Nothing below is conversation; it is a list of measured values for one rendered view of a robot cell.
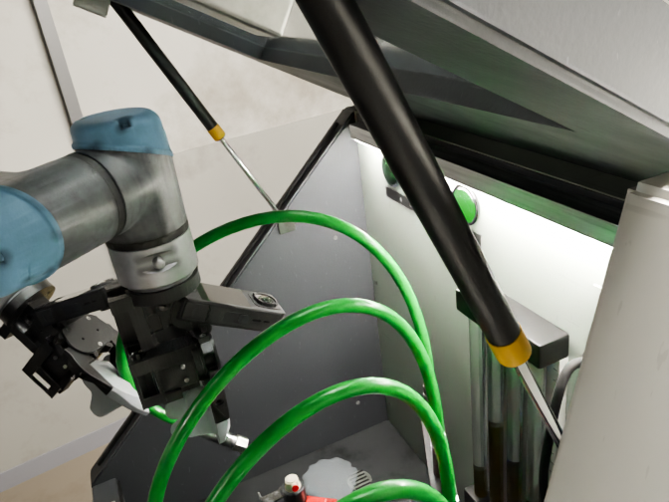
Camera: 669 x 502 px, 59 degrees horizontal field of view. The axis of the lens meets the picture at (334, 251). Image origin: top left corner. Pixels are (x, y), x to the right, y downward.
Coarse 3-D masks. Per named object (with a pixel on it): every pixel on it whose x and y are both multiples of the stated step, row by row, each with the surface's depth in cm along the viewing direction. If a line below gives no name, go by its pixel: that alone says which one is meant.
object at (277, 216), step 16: (224, 224) 65; (240, 224) 64; (256, 224) 64; (320, 224) 65; (336, 224) 65; (208, 240) 65; (368, 240) 66; (384, 256) 66; (400, 272) 68; (400, 288) 68; (416, 304) 69; (416, 320) 70; (128, 368) 72; (160, 416) 75
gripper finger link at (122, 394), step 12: (96, 360) 71; (108, 372) 71; (120, 384) 71; (96, 396) 72; (108, 396) 70; (120, 396) 71; (132, 396) 71; (96, 408) 72; (108, 408) 72; (132, 408) 71
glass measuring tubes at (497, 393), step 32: (544, 320) 62; (480, 352) 72; (544, 352) 59; (480, 384) 74; (512, 384) 66; (544, 384) 62; (480, 416) 76; (512, 416) 68; (480, 448) 79; (512, 448) 70; (480, 480) 81; (512, 480) 73
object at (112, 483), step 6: (114, 480) 96; (96, 486) 95; (102, 486) 95; (108, 486) 95; (114, 486) 95; (120, 486) 95; (96, 492) 94; (102, 492) 94; (108, 492) 94; (114, 492) 93; (120, 492) 94; (96, 498) 93; (102, 498) 93; (108, 498) 93; (114, 498) 92; (120, 498) 92
